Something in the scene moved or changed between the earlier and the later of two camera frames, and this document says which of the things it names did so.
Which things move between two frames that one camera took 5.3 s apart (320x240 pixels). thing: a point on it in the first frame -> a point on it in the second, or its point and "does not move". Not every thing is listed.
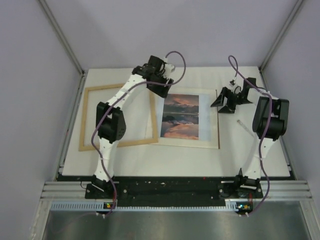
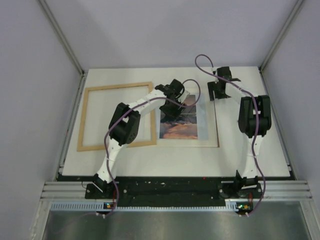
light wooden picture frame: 140,141 does not move
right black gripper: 225,92 -> 212,86
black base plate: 173,192 does not move
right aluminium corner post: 279,37 does not move
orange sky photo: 180,117 does not move
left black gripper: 162,91 -> 174,113
